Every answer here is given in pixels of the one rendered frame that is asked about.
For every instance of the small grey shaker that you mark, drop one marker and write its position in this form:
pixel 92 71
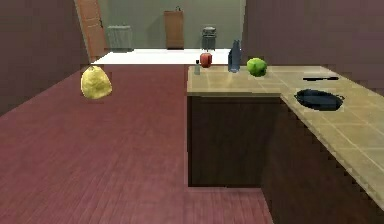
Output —
pixel 197 68

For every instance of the dark brown tiled kitchen counter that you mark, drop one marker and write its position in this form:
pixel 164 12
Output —
pixel 230 140

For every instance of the blue bottle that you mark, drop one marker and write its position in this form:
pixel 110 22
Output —
pixel 234 56

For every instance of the green lettuce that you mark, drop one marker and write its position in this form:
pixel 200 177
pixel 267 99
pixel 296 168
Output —
pixel 257 67

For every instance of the brown wooden cupboard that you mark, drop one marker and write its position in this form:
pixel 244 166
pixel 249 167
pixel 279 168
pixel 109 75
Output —
pixel 174 30

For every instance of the black pan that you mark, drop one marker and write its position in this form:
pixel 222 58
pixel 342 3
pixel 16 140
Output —
pixel 319 99

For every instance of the orange room door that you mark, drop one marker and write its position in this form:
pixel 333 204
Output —
pixel 92 28

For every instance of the black knife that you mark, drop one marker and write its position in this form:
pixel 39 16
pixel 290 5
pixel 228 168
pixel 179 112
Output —
pixel 320 79

